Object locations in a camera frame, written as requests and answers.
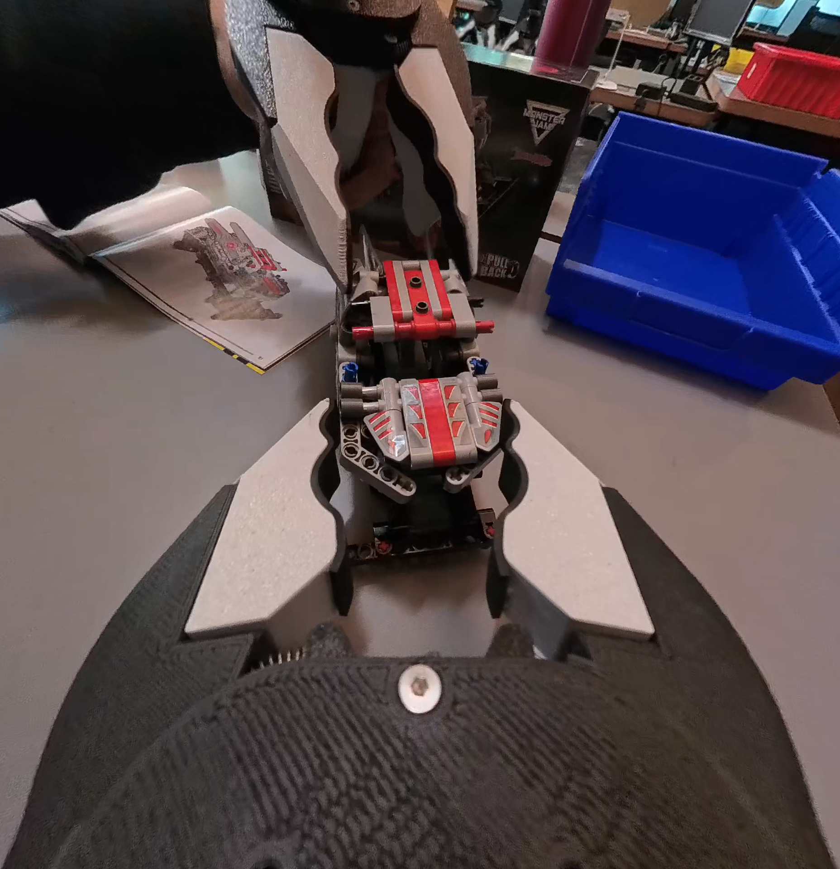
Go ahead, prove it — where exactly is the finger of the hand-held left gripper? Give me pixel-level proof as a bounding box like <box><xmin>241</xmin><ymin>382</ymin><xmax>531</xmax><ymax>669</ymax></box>
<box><xmin>386</xmin><ymin>44</ymin><xmax>480</xmax><ymax>281</ymax></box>
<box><xmin>265</xmin><ymin>30</ymin><xmax>351</xmax><ymax>294</ymax></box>

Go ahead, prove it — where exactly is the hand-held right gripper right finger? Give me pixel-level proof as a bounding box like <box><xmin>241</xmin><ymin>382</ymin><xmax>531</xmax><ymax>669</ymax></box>
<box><xmin>488</xmin><ymin>401</ymin><xmax>655</xmax><ymax>642</ymax></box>

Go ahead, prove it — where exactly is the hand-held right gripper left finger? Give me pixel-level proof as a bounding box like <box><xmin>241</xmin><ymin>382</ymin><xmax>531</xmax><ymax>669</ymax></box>
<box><xmin>184</xmin><ymin>399</ymin><xmax>353</xmax><ymax>642</ymax></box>

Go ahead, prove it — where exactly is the grey red brick truck model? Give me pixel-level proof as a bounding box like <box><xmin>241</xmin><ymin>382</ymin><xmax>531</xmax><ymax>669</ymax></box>
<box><xmin>335</xmin><ymin>231</ymin><xmax>509</xmax><ymax>561</ymax></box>

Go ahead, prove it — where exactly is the person's left forearm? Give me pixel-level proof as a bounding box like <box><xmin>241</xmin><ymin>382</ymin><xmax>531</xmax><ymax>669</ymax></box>
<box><xmin>0</xmin><ymin>0</ymin><xmax>272</xmax><ymax>230</ymax></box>

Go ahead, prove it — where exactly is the grey desk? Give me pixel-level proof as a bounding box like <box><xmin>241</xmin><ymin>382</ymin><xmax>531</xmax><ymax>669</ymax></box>
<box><xmin>0</xmin><ymin>149</ymin><xmax>840</xmax><ymax>816</ymax></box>

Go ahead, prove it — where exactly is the background wooden desk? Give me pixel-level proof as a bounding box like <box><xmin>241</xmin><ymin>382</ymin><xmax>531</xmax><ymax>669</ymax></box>
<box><xmin>705</xmin><ymin>71</ymin><xmax>840</xmax><ymax>145</ymax></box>

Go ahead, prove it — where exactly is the person's left hand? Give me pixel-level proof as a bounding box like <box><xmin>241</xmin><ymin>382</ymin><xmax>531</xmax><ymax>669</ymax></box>
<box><xmin>340</xmin><ymin>132</ymin><xmax>410</xmax><ymax>228</ymax></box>

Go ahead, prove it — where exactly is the black toy set box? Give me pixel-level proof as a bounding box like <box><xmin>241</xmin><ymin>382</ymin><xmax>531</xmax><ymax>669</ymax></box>
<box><xmin>260</xmin><ymin>61</ymin><xmax>591</xmax><ymax>294</ymax></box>

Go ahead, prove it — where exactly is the dark red tumbler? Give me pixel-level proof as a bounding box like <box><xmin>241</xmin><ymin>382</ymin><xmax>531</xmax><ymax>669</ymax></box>
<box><xmin>535</xmin><ymin>0</ymin><xmax>609</xmax><ymax>70</ymax></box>

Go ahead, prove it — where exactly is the white instruction booklet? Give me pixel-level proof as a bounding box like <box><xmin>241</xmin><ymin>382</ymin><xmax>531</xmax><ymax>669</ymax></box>
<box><xmin>0</xmin><ymin>186</ymin><xmax>336</xmax><ymax>374</ymax></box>

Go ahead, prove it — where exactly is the blue plastic bin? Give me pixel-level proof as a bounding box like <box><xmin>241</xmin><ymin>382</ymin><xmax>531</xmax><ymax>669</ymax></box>
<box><xmin>773</xmin><ymin>168</ymin><xmax>840</xmax><ymax>386</ymax></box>
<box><xmin>545</xmin><ymin>112</ymin><xmax>831</xmax><ymax>392</ymax></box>

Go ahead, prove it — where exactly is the grey monitor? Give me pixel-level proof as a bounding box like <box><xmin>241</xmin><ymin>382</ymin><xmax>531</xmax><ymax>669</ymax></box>
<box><xmin>683</xmin><ymin>0</ymin><xmax>755</xmax><ymax>46</ymax></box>

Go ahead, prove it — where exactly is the red plastic bin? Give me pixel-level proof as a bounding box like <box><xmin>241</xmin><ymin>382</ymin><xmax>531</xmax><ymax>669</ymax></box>
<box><xmin>735</xmin><ymin>42</ymin><xmax>840</xmax><ymax>121</ymax></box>

